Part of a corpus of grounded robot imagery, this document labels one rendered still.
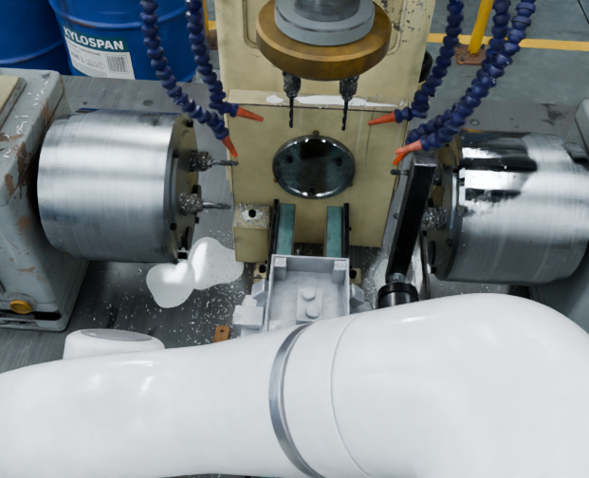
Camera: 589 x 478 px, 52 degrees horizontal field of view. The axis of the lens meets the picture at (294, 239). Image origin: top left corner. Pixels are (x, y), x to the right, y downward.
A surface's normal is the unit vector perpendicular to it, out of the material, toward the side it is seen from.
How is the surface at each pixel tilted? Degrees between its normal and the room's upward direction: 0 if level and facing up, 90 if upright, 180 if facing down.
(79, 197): 55
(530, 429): 24
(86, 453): 39
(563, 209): 43
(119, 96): 0
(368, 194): 90
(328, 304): 0
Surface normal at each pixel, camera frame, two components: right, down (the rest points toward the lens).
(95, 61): -0.34, 0.72
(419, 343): -0.63, -0.55
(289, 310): 0.02, -0.65
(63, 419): -0.12, -0.26
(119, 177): -0.02, -0.01
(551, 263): -0.05, 0.65
